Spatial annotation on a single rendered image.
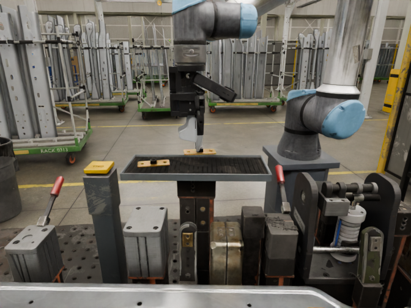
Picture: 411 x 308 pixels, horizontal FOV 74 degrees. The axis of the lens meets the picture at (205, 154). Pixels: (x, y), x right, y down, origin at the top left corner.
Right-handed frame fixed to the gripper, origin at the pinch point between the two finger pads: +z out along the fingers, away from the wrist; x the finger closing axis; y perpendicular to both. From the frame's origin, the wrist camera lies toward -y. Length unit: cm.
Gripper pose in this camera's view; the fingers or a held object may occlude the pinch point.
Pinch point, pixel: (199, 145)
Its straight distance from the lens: 71.5
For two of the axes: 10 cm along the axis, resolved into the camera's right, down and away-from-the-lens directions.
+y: -9.9, 0.5, -1.4
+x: 1.4, 3.4, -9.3
